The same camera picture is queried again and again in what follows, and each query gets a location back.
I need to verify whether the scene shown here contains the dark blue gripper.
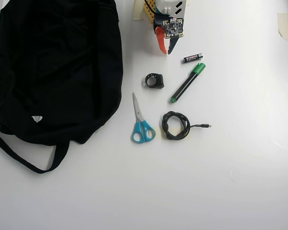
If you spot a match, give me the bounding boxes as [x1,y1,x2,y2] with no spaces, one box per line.
[153,13,181,56]

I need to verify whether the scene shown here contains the green black marker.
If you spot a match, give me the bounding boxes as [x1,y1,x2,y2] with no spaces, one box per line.
[170,62,206,104]

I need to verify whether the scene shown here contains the black fabric bag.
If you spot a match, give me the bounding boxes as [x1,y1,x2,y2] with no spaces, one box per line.
[0,0,124,174]

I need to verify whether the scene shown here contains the black AAA battery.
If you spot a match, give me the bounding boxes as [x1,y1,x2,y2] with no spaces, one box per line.
[182,54,204,64]

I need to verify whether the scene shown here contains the yellow perforated base block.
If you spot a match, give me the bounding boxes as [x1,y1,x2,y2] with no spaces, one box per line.
[143,0,158,25]

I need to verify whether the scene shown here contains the beige masking tape strip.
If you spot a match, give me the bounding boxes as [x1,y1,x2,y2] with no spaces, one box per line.
[276,12,288,41]
[132,0,145,21]

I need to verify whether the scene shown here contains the camera circuit board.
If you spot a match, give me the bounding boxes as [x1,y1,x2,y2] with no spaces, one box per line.
[161,18,185,39]

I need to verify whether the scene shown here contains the black plastic ring clip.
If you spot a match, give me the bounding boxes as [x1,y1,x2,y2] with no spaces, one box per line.
[141,73,165,90]

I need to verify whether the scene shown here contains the blue handled scissors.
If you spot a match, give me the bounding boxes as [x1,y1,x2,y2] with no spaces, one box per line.
[131,92,156,144]

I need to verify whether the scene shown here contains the coiled black USB cable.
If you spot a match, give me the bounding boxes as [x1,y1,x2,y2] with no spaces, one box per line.
[161,110,213,141]

